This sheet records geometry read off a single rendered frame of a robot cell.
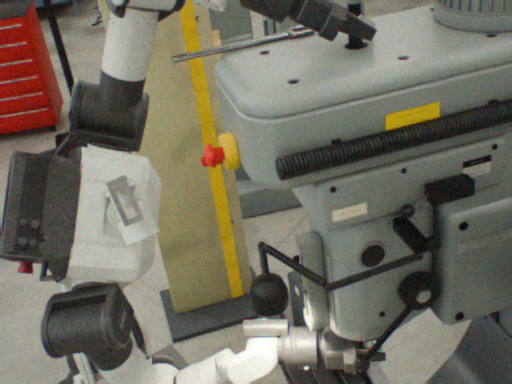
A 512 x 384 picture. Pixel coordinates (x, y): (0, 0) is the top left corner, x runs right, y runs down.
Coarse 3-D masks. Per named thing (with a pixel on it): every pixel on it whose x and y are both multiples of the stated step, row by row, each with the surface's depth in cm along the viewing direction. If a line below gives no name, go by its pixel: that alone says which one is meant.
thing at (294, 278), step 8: (288, 272) 183; (296, 272) 183; (288, 280) 184; (296, 280) 180; (296, 288) 179; (296, 296) 182; (296, 304) 184; (304, 304) 178; (296, 312) 187; (296, 320) 189; (304, 320) 182
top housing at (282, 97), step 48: (288, 48) 108; (336, 48) 105; (384, 48) 103; (432, 48) 100; (480, 48) 99; (240, 96) 96; (288, 96) 93; (336, 96) 94; (384, 96) 96; (432, 96) 99; (480, 96) 101; (240, 144) 102; (288, 144) 96; (432, 144) 103
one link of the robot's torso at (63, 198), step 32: (32, 160) 125; (64, 160) 128; (96, 160) 130; (128, 160) 134; (32, 192) 125; (64, 192) 127; (96, 192) 129; (32, 224) 124; (64, 224) 126; (96, 224) 129; (0, 256) 127; (32, 256) 123; (64, 256) 125; (96, 256) 128; (128, 256) 130
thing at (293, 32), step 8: (280, 32) 113; (288, 32) 113; (296, 32) 113; (304, 32) 112; (312, 32) 112; (248, 40) 112; (256, 40) 111; (264, 40) 111; (272, 40) 112; (208, 48) 111; (216, 48) 110; (224, 48) 110; (232, 48) 110; (240, 48) 111; (176, 56) 109; (184, 56) 109; (192, 56) 109; (200, 56) 109
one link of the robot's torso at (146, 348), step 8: (136, 312) 184; (136, 320) 183; (144, 328) 184; (144, 336) 184; (144, 344) 187; (144, 352) 190; (80, 360) 177; (88, 360) 176; (80, 368) 181; (88, 368) 177; (88, 376) 180; (96, 376) 184
